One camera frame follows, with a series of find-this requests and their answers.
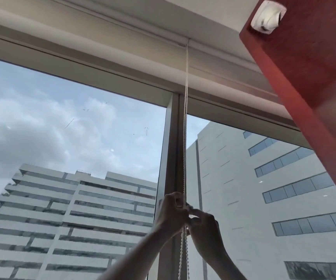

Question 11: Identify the person's left hand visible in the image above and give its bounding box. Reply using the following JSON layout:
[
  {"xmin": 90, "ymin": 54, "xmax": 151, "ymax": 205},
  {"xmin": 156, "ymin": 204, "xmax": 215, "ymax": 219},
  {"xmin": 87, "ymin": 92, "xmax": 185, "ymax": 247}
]
[{"xmin": 153, "ymin": 192, "xmax": 190, "ymax": 240}]

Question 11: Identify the person's right hand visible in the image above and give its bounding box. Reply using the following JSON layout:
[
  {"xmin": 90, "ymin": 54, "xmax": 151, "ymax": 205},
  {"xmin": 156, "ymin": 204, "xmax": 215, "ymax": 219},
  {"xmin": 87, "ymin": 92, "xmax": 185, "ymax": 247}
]
[{"xmin": 185, "ymin": 205, "xmax": 227, "ymax": 257}]

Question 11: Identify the white beaded blind cord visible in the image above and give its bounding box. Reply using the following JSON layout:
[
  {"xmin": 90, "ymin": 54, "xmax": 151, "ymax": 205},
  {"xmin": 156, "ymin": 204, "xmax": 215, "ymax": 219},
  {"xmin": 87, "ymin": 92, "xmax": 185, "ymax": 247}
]
[{"xmin": 177, "ymin": 38, "xmax": 191, "ymax": 280}]

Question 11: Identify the person's left forearm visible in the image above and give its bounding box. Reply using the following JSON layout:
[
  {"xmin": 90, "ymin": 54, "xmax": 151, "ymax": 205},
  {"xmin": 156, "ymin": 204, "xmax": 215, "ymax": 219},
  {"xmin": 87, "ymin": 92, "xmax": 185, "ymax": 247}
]
[{"xmin": 97, "ymin": 230, "xmax": 175, "ymax": 280}]

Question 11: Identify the person's right forearm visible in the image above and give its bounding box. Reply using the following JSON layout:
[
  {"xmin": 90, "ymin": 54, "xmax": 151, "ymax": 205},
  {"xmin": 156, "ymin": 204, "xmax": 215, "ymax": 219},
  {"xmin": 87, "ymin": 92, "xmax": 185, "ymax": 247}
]
[{"xmin": 198, "ymin": 248, "xmax": 248, "ymax": 280}]

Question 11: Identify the white building with strip windows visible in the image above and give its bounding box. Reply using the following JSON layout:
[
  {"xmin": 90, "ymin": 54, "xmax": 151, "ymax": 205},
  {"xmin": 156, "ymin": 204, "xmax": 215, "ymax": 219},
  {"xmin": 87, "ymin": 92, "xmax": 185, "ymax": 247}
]
[{"xmin": 185, "ymin": 122, "xmax": 336, "ymax": 280}]

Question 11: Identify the white building with balconies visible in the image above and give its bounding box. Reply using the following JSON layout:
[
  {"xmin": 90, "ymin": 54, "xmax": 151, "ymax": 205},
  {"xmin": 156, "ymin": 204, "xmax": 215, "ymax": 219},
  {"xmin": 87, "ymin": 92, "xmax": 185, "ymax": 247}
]
[{"xmin": 0, "ymin": 163, "xmax": 158, "ymax": 280}]

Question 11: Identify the white roller blind housing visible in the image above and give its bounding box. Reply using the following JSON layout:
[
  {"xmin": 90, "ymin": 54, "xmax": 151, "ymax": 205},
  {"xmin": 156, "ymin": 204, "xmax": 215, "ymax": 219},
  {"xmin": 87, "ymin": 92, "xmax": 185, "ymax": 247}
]
[{"xmin": 0, "ymin": 0, "xmax": 301, "ymax": 132}]

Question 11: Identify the white ceiling sensor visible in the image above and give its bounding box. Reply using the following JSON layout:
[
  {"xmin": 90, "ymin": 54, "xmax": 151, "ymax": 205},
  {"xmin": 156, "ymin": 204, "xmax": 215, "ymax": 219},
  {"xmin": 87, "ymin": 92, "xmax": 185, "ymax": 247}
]
[{"xmin": 250, "ymin": 0, "xmax": 287, "ymax": 34}]

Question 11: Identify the grey window frame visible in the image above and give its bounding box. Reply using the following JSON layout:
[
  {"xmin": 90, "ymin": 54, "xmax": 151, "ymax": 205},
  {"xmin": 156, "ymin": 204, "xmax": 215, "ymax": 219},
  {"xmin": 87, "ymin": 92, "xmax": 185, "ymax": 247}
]
[{"xmin": 0, "ymin": 30, "xmax": 316, "ymax": 280}]

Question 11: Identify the red wall panel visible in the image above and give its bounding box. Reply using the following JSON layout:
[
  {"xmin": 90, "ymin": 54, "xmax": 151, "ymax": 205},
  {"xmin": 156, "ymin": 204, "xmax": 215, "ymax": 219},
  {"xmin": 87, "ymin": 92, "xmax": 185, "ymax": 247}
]
[{"xmin": 239, "ymin": 0, "xmax": 336, "ymax": 215}]

